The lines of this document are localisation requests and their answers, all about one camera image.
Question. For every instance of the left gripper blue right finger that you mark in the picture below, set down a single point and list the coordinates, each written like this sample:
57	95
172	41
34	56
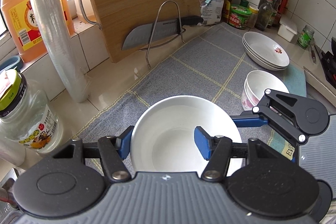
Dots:
204	142

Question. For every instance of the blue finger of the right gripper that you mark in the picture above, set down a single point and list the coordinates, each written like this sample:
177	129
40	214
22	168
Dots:
253	120

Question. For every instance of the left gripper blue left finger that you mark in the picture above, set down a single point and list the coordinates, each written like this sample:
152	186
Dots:
123	141

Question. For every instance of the white plate with brown stain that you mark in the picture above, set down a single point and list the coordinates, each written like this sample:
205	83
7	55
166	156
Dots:
261	63

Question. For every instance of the white floral plate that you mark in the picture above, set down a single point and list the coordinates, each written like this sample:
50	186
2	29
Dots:
266	48

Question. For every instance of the white bowl pink flower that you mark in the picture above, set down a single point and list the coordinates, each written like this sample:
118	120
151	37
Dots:
246	103

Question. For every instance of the gas stove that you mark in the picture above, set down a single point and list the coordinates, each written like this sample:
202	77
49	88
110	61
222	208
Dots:
327	60

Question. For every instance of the grey and teal towel mat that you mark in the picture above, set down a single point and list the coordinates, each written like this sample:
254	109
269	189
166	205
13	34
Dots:
212	65

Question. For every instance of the small green label jar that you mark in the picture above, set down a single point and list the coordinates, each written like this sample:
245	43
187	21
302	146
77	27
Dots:
305	36

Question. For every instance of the white plastic seasoning box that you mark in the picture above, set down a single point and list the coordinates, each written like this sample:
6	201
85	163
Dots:
287	28

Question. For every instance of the glass jar with green lid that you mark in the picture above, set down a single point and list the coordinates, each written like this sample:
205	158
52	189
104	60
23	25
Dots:
27	117

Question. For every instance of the green lidded sauce jar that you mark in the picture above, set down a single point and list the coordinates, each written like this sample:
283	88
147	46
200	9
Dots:
239	16

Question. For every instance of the yellow lidded spice jar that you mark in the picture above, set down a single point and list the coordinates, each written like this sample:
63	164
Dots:
253	18

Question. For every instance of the clear glass bottle red cap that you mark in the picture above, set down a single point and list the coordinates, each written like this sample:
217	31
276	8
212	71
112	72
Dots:
264	15

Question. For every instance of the white plastic food bag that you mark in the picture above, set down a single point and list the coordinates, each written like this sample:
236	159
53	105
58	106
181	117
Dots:
208	13

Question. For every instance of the green capped bottle behind jar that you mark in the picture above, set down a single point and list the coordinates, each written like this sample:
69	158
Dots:
244	3

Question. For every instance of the sauce bottles in corner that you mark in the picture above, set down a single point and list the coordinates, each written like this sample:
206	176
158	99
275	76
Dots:
280	7

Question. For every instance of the steel sink faucet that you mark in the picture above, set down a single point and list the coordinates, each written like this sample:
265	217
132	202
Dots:
7	183

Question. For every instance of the orange oil jug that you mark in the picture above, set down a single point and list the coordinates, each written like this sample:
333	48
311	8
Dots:
22	24

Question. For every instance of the tall plastic wrap roll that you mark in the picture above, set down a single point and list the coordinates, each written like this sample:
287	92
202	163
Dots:
56	37

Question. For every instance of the brown handled utensil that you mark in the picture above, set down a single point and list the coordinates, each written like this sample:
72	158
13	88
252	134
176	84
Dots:
312	51

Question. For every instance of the wire cutting board rack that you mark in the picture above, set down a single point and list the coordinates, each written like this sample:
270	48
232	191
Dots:
149	46

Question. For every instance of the steel kitchen knife black handle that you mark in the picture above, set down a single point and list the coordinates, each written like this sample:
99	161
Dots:
140	35

